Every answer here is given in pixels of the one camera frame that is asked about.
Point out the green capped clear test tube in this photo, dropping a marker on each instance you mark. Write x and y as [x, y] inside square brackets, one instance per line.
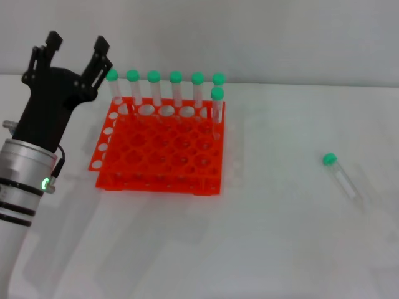
[132, 75]
[197, 78]
[219, 78]
[329, 159]
[175, 77]
[217, 93]
[112, 74]
[153, 76]

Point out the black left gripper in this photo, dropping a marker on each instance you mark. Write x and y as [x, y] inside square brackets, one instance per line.
[46, 102]

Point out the orange test tube rack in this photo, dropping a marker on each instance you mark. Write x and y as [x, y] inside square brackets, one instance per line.
[156, 186]

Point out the silver camera mount bracket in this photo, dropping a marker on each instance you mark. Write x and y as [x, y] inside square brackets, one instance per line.
[9, 125]

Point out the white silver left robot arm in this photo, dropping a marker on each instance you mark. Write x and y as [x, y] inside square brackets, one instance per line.
[18, 174]

